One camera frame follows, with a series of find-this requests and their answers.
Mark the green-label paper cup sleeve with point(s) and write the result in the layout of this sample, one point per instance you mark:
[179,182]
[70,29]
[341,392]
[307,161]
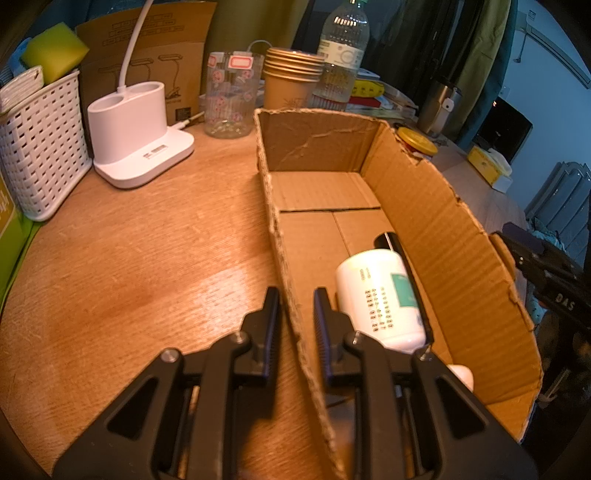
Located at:
[9,221]

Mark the white air conditioner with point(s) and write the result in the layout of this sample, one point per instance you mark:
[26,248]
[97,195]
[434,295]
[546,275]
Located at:
[561,55]

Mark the white desk lamp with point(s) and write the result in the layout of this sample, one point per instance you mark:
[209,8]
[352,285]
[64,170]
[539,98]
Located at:
[138,138]

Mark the yellow-lid jar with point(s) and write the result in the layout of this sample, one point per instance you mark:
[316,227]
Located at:
[418,141]

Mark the yellow flat box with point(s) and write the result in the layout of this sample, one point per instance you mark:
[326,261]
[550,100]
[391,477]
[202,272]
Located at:
[368,87]

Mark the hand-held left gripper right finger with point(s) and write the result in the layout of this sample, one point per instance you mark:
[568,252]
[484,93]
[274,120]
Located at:
[321,332]

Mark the white folded packet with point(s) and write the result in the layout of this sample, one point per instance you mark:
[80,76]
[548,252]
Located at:
[21,90]

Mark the clear patterned drinking glass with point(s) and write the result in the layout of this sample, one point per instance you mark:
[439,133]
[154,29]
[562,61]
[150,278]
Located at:
[231,101]

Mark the black slim device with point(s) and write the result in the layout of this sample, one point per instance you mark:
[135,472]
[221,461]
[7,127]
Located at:
[392,242]

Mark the red book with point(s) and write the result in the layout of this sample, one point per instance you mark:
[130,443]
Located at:
[364,101]

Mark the yellow and teal curtain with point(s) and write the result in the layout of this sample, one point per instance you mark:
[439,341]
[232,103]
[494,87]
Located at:
[480,46]

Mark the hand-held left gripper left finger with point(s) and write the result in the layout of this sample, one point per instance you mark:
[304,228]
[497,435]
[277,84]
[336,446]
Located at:
[272,323]

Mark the steel tumbler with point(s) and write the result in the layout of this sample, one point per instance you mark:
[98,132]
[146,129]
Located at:
[438,108]

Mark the black television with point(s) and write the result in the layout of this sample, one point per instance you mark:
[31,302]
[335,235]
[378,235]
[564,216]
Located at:
[508,127]

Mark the kraft lamp packaging box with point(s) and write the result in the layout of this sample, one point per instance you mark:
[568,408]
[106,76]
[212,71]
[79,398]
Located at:
[184,69]

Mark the white perforated plastic basket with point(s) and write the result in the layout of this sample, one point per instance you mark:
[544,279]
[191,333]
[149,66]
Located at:
[41,147]

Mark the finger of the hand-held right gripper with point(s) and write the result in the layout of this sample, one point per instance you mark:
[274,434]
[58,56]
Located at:
[526,242]

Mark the brown cardboard box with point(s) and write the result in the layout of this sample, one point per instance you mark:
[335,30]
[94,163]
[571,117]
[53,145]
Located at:
[461,258]

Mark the blue packet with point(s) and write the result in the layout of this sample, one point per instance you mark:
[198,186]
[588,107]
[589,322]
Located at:
[18,57]

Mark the clear plastic water bottle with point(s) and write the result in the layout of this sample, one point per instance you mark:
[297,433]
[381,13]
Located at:
[341,55]

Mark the white earbuds case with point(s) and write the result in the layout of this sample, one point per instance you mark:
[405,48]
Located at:
[461,376]

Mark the yellow-green sponge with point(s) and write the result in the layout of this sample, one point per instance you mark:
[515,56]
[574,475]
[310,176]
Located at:
[53,53]

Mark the stack of brown paper cups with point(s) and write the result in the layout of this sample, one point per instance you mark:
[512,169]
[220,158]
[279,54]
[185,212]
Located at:
[286,87]

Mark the yellow tissue box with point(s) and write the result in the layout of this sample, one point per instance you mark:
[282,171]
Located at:
[487,168]

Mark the white pill bottle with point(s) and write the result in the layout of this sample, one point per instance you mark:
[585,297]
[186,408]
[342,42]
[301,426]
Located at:
[378,300]

